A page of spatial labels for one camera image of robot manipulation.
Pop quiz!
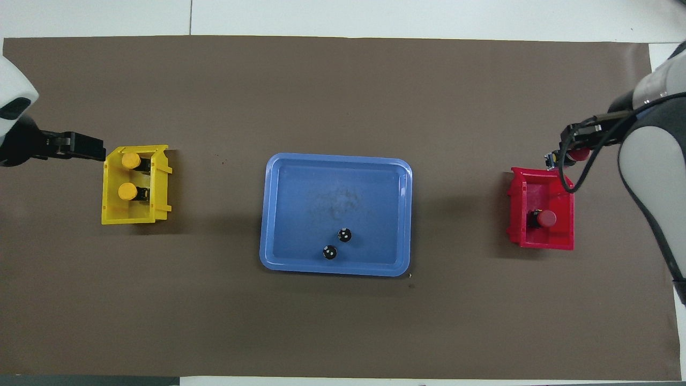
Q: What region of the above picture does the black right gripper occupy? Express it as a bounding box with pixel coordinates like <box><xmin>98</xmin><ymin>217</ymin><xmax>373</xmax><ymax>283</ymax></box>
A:
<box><xmin>557</xmin><ymin>90</ymin><xmax>638</xmax><ymax>167</ymax></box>

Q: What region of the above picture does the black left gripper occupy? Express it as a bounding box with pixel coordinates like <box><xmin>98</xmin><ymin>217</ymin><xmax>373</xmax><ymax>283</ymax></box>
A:
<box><xmin>0</xmin><ymin>115</ymin><xmax>107</xmax><ymax>167</ymax></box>

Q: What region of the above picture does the red push button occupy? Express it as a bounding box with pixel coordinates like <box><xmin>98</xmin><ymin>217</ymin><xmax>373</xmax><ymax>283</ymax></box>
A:
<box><xmin>546</xmin><ymin>146</ymin><xmax>591</xmax><ymax>171</ymax></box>
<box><xmin>528</xmin><ymin>210</ymin><xmax>558</xmax><ymax>229</ymax></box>

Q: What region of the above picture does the yellow push button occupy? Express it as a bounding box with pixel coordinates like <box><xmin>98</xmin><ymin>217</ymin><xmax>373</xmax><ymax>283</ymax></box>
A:
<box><xmin>117</xmin><ymin>182</ymin><xmax>149</xmax><ymax>203</ymax></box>
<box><xmin>121</xmin><ymin>152</ymin><xmax>152</xmax><ymax>173</ymax></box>

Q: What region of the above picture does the blue plastic tray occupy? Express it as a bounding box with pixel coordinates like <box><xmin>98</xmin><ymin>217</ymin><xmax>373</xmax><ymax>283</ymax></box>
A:
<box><xmin>259</xmin><ymin>153</ymin><xmax>413</xmax><ymax>277</ymax></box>

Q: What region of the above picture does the yellow plastic bin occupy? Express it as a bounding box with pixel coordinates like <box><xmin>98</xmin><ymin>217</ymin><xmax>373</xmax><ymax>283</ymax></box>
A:
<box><xmin>101</xmin><ymin>145</ymin><xmax>173</xmax><ymax>225</ymax></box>

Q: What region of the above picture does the red plastic bin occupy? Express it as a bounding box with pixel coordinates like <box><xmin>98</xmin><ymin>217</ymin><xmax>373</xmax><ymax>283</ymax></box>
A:
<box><xmin>506</xmin><ymin>167</ymin><xmax>575</xmax><ymax>251</ymax></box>

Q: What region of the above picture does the brown table mat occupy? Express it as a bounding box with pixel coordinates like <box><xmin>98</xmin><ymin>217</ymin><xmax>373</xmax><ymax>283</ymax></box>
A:
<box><xmin>0</xmin><ymin>35</ymin><xmax>681</xmax><ymax>381</ymax></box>

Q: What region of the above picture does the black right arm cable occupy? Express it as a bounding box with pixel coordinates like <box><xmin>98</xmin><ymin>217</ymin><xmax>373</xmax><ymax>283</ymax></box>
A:
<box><xmin>558</xmin><ymin>94</ymin><xmax>686</xmax><ymax>194</ymax></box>

